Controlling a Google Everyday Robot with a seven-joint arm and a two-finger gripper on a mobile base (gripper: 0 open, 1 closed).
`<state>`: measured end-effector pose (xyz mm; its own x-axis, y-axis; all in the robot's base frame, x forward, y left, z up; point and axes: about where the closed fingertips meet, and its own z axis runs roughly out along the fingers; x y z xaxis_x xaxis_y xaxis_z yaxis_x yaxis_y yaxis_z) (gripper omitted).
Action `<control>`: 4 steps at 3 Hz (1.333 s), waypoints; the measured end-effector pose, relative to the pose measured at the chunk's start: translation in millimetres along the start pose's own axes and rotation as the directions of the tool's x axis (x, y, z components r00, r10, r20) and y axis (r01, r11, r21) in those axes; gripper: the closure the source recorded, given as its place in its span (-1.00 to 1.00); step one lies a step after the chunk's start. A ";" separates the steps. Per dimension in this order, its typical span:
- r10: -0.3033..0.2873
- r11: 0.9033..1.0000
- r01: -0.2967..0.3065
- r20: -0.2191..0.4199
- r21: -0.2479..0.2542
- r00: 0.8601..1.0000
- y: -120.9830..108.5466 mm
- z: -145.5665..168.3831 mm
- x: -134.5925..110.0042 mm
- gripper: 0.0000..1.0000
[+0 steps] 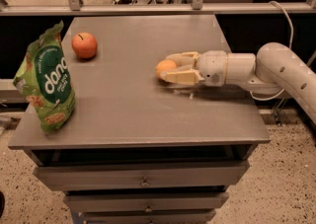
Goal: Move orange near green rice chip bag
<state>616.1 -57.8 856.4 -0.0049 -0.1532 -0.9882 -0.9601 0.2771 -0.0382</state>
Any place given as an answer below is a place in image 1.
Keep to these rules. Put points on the black shoe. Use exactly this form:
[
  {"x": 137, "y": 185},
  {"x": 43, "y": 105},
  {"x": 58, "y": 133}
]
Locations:
[{"x": 2, "y": 203}]

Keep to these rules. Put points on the green rice chip bag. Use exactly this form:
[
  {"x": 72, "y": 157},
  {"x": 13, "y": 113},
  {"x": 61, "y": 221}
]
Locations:
[{"x": 44, "y": 80}]

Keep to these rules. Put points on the top grey drawer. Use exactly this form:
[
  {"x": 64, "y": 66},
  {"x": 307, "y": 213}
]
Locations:
[{"x": 153, "y": 175}]

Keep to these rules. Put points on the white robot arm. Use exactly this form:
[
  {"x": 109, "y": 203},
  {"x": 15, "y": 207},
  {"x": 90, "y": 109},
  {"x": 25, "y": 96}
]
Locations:
[{"x": 274, "y": 69}]

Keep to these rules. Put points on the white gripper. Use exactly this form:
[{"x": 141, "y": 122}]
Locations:
[{"x": 212, "y": 66}]

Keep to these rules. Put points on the bottom grey drawer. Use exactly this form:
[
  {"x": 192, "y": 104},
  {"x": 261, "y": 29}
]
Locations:
[{"x": 155, "y": 217}]

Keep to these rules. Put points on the grey drawer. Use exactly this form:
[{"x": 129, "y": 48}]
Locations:
[
  {"x": 155, "y": 217},
  {"x": 146, "y": 202},
  {"x": 153, "y": 175}
]

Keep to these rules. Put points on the red apple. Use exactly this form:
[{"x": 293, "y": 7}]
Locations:
[{"x": 84, "y": 45}]

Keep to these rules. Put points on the orange fruit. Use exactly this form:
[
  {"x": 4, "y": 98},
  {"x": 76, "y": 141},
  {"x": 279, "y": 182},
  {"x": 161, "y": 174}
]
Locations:
[{"x": 164, "y": 65}]

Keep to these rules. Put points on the grey drawer cabinet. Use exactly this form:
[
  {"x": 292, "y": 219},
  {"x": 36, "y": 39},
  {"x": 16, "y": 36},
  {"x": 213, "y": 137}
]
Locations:
[{"x": 125, "y": 115}]

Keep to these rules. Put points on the middle grey drawer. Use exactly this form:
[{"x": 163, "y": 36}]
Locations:
[{"x": 146, "y": 202}]

